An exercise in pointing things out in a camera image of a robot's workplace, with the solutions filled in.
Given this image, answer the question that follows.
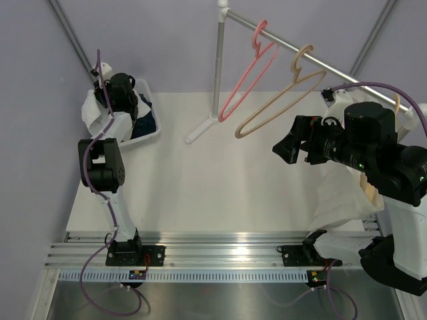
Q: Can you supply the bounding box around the silver clothes rack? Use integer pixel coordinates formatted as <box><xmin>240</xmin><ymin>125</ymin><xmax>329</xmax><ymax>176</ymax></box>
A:
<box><xmin>185</xmin><ymin>0</ymin><xmax>427</xmax><ymax>141</ymax></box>

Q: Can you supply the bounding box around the dark blue denim skirt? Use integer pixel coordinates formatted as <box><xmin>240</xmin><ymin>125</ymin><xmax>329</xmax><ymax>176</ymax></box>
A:
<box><xmin>131</xmin><ymin>94</ymin><xmax>157</xmax><ymax>139</ymax></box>

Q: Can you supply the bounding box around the beige hanger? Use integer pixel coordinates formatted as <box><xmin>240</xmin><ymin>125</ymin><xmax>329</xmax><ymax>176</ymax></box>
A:
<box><xmin>360</xmin><ymin>94</ymin><xmax>401</xmax><ymax>204</ymax></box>
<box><xmin>234</xmin><ymin>44</ymin><xmax>328</xmax><ymax>140</ymax></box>

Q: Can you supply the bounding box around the aluminium mounting rail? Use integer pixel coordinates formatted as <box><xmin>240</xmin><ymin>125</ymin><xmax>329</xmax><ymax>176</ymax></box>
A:
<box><xmin>43</xmin><ymin>213</ymin><xmax>406</xmax><ymax>271</ymax></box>

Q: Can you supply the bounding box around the white satin garment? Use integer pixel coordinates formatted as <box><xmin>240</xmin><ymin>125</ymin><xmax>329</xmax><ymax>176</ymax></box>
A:
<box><xmin>81</xmin><ymin>86</ymin><xmax>154</xmax><ymax>139</ymax></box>

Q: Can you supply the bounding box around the cream white garment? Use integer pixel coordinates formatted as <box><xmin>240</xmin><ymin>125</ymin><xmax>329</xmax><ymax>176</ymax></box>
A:
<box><xmin>312</xmin><ymin>89</ymin><xmax>406</xmax><ymax>234</ymax></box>

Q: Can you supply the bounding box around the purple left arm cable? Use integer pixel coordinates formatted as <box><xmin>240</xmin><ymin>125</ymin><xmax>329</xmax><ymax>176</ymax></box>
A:
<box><xmin>79</xmin><ymin>49</ymin><xmax>147</xmax><ymax>316</ymax></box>

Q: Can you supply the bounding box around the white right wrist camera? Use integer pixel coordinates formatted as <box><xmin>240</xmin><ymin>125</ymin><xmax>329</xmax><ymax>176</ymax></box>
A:
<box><xmin>321</xmin><ymin>89</ymin><xmax>354</xmax><ymax>127</ymax></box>

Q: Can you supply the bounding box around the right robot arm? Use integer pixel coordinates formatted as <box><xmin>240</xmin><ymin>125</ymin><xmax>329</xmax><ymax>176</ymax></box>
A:
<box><xmin>272</xmin><ymin>101</ymin><xmax>426</xmax><ymax>296</ymax></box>

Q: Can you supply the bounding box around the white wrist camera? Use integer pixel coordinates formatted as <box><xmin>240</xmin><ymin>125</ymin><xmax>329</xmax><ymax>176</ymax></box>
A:
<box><xmin>321</xmin><ymin>89</ymin><xmax>354</xmax><ymax>127</ymax></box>
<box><xmin>90</xmin><ymin>62</ymin><xmax>113</xmax><ymax>80</ymax></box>

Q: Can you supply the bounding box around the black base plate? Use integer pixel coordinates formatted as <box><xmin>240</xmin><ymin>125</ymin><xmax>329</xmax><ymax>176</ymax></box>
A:
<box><xmin>105</xmin><ymin>245</ymin><xmax>166</xmax><ymax>267</ymax></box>
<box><xmin>276</xmin><ymin>245</ymin><xmax>333</xmax><ymax>267</ymax></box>

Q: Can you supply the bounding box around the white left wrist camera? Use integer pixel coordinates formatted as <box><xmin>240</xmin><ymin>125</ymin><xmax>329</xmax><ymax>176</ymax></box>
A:
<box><xmin>90</xmin><ymin>62</ymin><xmax>113</xmax><ymax>80</ymax></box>

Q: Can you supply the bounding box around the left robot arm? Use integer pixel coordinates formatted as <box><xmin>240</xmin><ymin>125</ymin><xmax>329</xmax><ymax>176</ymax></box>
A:
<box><xmin>77</xmin><ymin>73</ymin><xmax>144</xmax><ymax>266</ymax></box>

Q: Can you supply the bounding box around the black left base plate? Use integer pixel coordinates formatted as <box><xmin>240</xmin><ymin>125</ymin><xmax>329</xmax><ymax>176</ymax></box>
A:
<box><xmin>105</xmin><ymin>245</ymin><xmax>166</xmax><ymax>267</ymax></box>

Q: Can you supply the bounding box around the white slotted cable duct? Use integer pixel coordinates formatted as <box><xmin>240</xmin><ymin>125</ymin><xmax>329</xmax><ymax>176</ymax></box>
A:
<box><xmin>58</xmin><ymin>269</ymin><xmax>308</xmax><ymax>283</ymax></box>

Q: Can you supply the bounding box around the white plastic basket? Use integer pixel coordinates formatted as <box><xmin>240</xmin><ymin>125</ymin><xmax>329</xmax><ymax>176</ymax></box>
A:
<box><xmin>119</xmin><ymin>79</ymin><xmax>161</xmax><ymax>152</ymax></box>

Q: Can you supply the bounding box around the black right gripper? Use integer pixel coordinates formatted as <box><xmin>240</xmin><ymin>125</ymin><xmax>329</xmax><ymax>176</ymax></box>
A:
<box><xmin>274</xmin><ymin>115</ymin><xmax>374</xmax><ymax>174</ymax></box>

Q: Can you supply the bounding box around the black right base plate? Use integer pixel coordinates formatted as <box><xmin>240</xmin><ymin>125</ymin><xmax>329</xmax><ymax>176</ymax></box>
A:
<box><xmin>276</xmin><ymin>245</ymin><xmax>333</xmax><ymax>267</ymax></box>

